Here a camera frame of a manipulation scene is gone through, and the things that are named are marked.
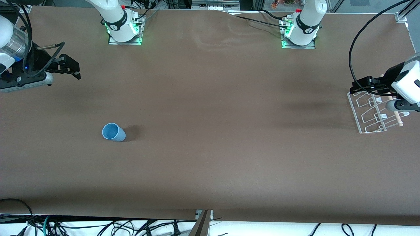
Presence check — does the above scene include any light blue plastic cup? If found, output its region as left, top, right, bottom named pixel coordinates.
left=102, top=123, right=126, bottom=142

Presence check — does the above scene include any brown table cover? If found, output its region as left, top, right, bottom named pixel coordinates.
left=0, top=6, right=420, bottom=226

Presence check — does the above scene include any grey power strip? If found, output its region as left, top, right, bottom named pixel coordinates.
left=191, top=0, right=241, bottom=10

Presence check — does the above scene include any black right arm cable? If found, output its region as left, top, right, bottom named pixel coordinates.
left=0, top=0, right=65, bottom=86

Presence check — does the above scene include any clear wire cup rack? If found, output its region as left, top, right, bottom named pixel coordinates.
left=347, top=90, right=410, bottom=134

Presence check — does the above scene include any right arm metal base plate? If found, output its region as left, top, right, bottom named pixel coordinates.
left=108, top=15, right=144, bottom=45

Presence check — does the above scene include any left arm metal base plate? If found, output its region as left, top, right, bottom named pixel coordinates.
left=281, top=16, right=316, bottom=49

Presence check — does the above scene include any aluminium frame profile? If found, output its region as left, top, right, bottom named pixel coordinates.
left=395, top=0, right=420, bottom=23

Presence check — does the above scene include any black base power cable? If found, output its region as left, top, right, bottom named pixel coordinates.
left=230, top=9, right=291, bottom=30

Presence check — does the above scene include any black looped floor cable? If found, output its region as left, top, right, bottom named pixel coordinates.
left=0, top=198, right=36, bottom=236

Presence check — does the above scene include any teal floor cable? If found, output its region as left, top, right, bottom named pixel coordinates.
left=43, top=215, right=53, bottom=236

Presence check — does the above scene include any black tangled floor cable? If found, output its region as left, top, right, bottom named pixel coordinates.
left=49, top=218, right=197, bottom=236

